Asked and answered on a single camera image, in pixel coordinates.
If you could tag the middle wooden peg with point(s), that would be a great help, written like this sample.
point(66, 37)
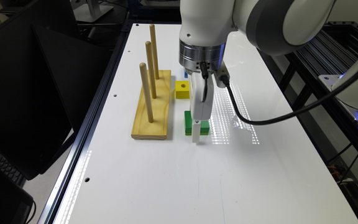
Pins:
point(148, 47)

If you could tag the yellow wooden block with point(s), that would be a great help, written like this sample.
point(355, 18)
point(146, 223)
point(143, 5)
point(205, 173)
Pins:
point(182, 90)

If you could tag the black laptop corner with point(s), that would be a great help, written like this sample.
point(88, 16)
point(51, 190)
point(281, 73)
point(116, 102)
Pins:
point(15, 202)

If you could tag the green wooden block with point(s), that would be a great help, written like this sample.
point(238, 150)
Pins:
point(204, 129)

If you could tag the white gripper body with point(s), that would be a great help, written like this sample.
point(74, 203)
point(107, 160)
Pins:
point(202, 93)

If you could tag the black keyboard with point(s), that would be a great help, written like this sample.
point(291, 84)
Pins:
point(9, 170)

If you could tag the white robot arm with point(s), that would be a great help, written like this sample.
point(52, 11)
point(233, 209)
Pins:
point(276, 27)

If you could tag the black monitor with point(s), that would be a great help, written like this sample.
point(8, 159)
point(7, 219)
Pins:
point(48, 79)

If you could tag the front wooden peg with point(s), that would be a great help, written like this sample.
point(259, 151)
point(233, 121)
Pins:
point(146, 91)

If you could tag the wooden peg base board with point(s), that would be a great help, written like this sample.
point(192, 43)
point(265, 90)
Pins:
point(142, 128)

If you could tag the silver monitor stand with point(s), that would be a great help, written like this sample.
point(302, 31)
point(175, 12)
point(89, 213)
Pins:
point(91, 11)

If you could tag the rear wooden peg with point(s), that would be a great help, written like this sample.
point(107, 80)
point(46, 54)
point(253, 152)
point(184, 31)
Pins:
point(154, 50)

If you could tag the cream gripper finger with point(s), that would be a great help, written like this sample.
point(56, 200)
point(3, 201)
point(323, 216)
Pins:
point(196, 128)

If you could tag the wooden peg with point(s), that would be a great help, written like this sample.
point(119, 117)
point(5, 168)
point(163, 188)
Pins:
point(154, 50)
point(148, 47)
point(146, 91)

